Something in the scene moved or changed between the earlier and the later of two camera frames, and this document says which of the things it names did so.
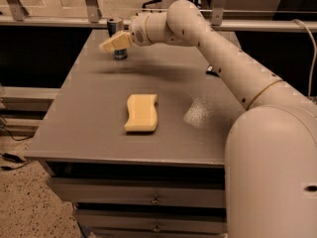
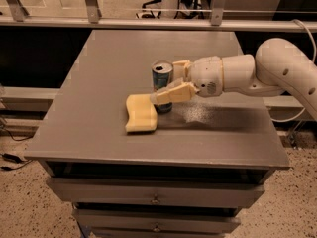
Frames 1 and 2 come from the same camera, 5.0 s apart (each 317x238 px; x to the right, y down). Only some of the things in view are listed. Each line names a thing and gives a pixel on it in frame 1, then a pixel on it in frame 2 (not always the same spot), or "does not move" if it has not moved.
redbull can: (114, 28) -> (161, 76)
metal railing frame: (14, 14) does not move
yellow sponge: (142, 113) does not move
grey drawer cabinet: (138, 145) does not move
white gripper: (138, 30) -> (207, 73)
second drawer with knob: (154, 221) does not move
